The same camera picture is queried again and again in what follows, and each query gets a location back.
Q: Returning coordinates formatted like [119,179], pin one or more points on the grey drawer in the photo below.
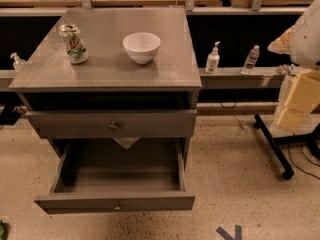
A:
[113,124]
[99,175]

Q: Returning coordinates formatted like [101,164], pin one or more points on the crushed soda can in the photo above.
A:
[73,43]

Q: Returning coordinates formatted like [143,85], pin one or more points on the black stand base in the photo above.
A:
[311,140]

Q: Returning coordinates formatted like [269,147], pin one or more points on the clear pump sanitizer bottle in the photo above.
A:
[18,63]

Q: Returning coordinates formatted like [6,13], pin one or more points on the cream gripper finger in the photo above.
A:
[302,99]

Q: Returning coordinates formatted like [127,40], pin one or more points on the grey top drawer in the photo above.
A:
[113,124]

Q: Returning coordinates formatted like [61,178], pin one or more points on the white ceramic bowl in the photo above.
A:
[141,47]

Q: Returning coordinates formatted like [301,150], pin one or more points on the clear plastic water bottle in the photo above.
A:
[251,60]

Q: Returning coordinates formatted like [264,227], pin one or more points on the grey drawer cabinet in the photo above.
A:
[110,80]

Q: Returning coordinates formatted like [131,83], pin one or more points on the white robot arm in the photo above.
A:
[302,43]

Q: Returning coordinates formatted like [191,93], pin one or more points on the crumpled clear wrapper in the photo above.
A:
[285,69]

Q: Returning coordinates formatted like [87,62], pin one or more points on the white pump lotion bottle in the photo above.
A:
[213,59]

